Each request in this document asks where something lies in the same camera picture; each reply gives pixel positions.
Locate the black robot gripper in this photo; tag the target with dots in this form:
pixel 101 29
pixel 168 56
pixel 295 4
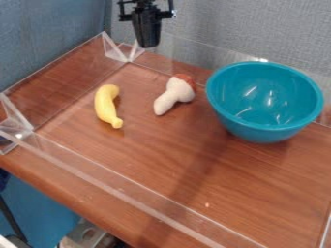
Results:
pixel 137 10

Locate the white mushroom with red cap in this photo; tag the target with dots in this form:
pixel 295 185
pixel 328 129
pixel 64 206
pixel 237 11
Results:
pixel 180 90

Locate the blue plastic bowl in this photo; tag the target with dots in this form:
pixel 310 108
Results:
pixel 264 101

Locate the yellow toy banana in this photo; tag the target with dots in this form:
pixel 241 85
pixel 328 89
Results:
pixel 104 105

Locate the black stand leg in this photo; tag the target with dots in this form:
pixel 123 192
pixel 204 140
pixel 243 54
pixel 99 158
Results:
pixel 11 219

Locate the clear acrylic barrier frame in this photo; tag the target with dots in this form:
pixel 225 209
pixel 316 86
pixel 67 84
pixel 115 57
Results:
pixel 171 181

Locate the grey metal bracket under table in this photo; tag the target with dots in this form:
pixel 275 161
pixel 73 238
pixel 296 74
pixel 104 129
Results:
pixel 87 236

